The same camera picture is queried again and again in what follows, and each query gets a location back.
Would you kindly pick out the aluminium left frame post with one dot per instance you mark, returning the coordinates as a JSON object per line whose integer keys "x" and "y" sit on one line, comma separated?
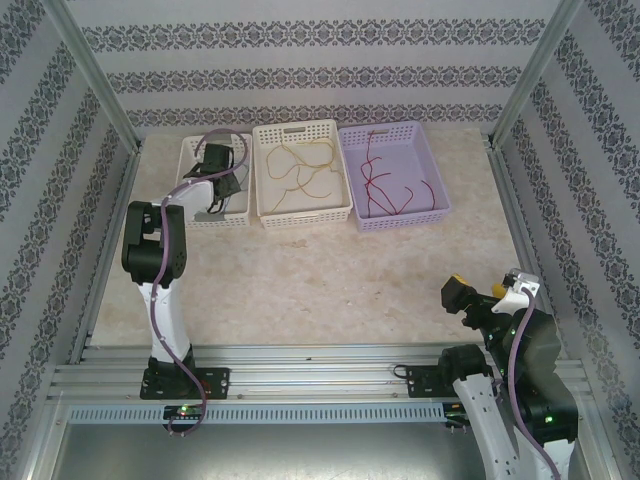
{"x": 85, "y": 60}

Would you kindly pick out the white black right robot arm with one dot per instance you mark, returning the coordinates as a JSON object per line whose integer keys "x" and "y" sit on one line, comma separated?
{"x": 480, "y": 425}

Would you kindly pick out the large white perforated basket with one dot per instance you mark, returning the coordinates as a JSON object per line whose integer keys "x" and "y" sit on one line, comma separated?
{"x": 310, "y": 210}

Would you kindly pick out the controller board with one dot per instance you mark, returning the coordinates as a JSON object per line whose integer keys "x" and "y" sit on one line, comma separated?
{"x": 182, "y": 412}
{"x": 454, "y": 415}

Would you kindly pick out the left controller board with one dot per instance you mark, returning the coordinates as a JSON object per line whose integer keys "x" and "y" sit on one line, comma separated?
{"x": 182, "y": 412}

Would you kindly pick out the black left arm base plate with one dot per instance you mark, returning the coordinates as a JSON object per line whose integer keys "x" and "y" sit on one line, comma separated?
{"x": 220, "y": 385}

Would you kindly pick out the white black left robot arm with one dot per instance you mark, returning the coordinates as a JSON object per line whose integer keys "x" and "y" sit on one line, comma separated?
{"x": 165, "y": 320}

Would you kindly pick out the aluminium left side rail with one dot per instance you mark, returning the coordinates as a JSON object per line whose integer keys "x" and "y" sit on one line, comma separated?
{"x": 109, "y": 250}

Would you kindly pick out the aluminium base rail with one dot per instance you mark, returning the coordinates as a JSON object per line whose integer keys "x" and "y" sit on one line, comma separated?
{"x": 325, "y": 375}

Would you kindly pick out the right controller board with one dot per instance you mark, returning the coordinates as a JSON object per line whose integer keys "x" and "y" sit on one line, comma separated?
{"x": 454, "y": 415}

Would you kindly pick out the aluminium right side rail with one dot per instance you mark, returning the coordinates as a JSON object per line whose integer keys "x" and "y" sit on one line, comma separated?
{"x": 522, "y": 240}

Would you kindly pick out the aluminium right frame post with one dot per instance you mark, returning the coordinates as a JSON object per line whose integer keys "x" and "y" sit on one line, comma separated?
{"x": 540, "y": 60}

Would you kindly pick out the aluminium frame post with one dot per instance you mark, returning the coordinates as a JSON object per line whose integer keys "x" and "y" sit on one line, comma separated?
{"x": 85, "y": 60}
{"x": 540, "y": 60}

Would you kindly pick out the purple perforated basket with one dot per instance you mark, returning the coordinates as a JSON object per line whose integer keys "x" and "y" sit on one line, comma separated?
{"x": 400, "y": 155}

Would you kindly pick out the small white perforated basket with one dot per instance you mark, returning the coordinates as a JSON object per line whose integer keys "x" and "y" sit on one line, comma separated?
{"x": 192, "y": 150}

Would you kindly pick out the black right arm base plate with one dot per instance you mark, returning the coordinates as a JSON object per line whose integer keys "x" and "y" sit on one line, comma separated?
{"x": 422, "y": 382}

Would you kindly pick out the grey metal sheet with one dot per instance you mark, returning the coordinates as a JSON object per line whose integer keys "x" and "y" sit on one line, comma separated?
{"x": 300, "y": 455}

